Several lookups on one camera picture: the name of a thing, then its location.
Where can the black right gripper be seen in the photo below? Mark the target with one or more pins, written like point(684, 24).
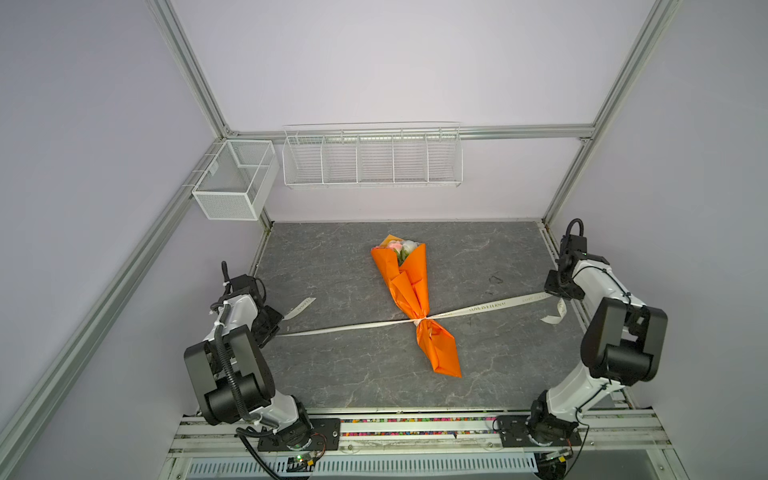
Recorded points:
point(550, 288)

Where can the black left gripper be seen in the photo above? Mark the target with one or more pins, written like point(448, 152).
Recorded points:
point(275, 318)

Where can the cream printed ribbon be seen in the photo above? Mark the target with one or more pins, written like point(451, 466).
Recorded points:
point(462, 312)

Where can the orange yellow wrapping paper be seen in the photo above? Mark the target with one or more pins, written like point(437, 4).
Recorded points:
point(407, 281)

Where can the white fake rose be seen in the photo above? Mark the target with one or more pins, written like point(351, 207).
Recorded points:
point(408, 247)

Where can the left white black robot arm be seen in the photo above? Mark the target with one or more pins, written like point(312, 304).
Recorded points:
point(230, 376)

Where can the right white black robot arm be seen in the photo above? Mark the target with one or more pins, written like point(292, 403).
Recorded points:
point(622, 344)

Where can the small white mesh basket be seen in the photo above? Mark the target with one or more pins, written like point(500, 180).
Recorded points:
point(237, 181)

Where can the white vent grille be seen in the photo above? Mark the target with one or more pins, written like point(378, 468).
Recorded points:
point(338, 466)

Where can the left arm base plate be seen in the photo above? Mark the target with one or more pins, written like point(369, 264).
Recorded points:
point(316, 433)

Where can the long white wire basket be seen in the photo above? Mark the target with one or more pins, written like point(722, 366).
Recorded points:
point(373, 154)

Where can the aluminium mounting rail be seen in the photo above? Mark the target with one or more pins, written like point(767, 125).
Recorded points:
point(467, 432)

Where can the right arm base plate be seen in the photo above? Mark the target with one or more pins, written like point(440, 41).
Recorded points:
point(519, 430)

